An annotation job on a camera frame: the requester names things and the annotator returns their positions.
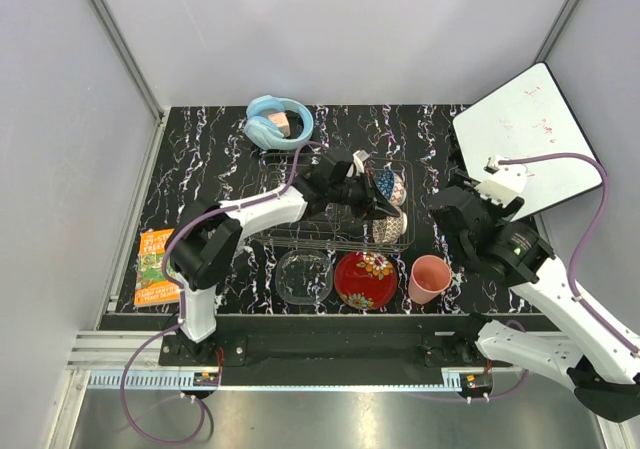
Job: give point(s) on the orange children's book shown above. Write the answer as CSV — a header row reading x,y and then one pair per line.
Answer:
x,y
152,288

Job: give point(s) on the clear glass plate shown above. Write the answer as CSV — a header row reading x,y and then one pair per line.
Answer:
x,y
304,277

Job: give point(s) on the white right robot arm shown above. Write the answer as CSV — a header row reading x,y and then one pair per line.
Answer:
x,y
599,361

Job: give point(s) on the brown patterned bowl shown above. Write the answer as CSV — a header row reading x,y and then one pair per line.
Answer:
x,y
389,230

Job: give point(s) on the pink plastic cup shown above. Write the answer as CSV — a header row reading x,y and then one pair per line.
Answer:
x,y
430,276

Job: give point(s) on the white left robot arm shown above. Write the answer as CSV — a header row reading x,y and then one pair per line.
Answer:
x,y
200,251

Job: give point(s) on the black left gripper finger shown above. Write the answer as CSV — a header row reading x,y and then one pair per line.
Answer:
x,y
382,185
385,211

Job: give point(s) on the red floral plate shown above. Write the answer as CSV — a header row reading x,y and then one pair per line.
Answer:
x,y
365,281

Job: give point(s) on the pink wooden cube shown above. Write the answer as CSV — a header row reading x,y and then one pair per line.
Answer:
x,y
280,120

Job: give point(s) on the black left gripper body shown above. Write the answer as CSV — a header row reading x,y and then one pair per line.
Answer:
x,y
353,193

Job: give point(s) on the blue and red patterned bowl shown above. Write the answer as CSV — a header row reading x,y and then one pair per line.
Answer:
x,y
392,187

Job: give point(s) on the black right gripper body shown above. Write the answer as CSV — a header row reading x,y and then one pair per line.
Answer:
x,y
494,214

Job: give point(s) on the metal wire dish rack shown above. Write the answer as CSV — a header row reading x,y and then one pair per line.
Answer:
x,y
337,229

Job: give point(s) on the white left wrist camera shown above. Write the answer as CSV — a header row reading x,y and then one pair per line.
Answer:
x,y
359,159

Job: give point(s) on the light blue headphones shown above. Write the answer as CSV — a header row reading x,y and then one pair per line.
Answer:
x,y
265,133

